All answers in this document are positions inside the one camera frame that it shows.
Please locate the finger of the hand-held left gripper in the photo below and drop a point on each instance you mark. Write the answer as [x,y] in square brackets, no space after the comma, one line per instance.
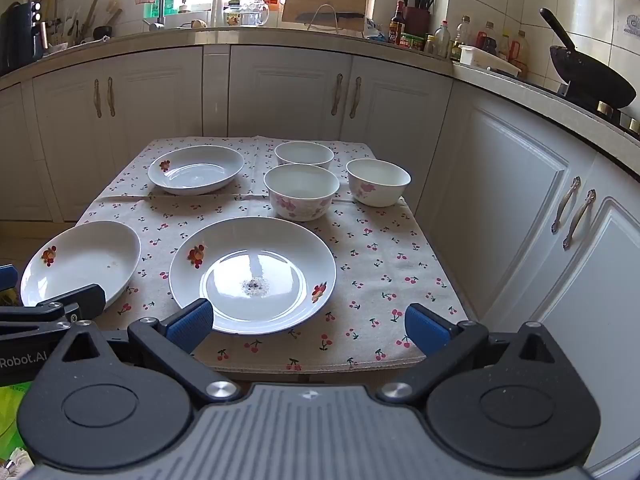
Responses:
[7,276]
[80,300]

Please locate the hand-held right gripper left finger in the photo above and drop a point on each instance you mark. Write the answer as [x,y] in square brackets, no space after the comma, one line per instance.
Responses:
[192,322]

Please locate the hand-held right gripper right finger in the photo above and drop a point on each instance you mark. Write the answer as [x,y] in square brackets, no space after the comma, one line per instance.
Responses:
[425,331]

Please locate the large white fruit-print plate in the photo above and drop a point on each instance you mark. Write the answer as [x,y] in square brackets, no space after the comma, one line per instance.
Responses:
[255,260]

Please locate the white pink-floral bowl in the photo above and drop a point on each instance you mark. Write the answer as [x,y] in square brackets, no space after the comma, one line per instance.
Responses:
[304,154]
[301,190]
[378,182]

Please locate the yellow green plastic bag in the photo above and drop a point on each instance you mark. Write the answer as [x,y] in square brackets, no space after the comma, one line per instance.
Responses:
[10,410]

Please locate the cherry print tablecloth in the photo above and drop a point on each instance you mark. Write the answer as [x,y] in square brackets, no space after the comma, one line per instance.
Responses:
[380,260]

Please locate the crumpled white plastic bag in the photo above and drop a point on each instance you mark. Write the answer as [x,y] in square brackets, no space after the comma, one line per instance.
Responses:
[12,462]

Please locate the black air fryer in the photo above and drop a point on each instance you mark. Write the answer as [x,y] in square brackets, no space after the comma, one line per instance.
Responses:
[17,35]

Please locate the white kitchen cabinet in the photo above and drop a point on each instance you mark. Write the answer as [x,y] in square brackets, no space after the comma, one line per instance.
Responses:
[280,90]

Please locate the cluttered kitchen utensils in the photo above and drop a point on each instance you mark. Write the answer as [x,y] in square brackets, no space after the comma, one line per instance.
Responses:
[75,25]

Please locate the white plastic tray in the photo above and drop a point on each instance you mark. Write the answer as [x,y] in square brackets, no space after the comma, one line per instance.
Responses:
[487,60]

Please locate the gas stove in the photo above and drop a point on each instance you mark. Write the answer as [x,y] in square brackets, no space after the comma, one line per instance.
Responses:
[620,115]

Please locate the clear glass bottle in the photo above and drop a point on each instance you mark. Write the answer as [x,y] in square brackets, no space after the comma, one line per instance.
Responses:
[442,37]

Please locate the yellow oil bottle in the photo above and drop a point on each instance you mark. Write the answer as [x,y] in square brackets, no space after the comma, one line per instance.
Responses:
[520,50]

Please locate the cooking oil bottle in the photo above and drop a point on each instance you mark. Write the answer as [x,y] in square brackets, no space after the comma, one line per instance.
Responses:
[464,32]

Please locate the grey kitchen countertop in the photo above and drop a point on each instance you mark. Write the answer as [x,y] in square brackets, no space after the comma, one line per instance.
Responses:
[280,34]

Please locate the metal kitchen faucet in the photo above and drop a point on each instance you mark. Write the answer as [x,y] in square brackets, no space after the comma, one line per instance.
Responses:
[160,7]

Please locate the black wok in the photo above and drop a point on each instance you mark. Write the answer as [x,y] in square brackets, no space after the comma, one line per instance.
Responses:
[585,72]

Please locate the dark soy sauce bottle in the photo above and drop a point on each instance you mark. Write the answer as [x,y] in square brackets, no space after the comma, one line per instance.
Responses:
[397,22]

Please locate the dark red knife block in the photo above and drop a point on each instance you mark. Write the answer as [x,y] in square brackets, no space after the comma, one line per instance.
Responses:
[417,17]

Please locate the clear glass pitcher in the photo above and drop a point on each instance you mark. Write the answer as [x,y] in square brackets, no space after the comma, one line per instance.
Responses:
[256,12]

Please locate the clear plastic cup stack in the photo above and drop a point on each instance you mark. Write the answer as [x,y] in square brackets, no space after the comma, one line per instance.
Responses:
[217,2]

